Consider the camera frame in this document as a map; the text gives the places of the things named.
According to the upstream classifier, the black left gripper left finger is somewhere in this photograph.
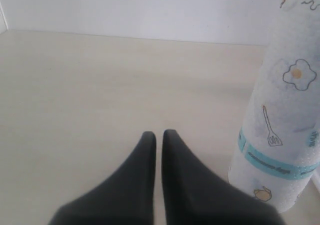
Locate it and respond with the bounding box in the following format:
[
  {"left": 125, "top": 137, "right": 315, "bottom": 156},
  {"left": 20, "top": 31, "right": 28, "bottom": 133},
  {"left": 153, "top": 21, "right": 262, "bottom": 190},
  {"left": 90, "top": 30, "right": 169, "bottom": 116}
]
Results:
[{"left": 49, "top": 131, "right": 156, "bottom": 225}]

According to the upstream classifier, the printed white paper towel roll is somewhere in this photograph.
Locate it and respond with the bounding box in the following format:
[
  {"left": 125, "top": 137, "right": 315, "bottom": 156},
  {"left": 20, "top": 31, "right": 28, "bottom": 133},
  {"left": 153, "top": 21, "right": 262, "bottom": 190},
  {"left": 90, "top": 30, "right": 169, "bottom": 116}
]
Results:
[{"left": 228, "top": 0, "right": 320, "bottom": 213}]

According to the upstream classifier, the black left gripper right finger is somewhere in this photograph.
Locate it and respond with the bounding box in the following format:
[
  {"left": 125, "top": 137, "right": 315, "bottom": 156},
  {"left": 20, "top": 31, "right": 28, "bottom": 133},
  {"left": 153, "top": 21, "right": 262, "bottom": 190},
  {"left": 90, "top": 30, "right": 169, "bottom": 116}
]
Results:
[{"left": 161, "top": 129, "right": 284, "bottom": 225}]

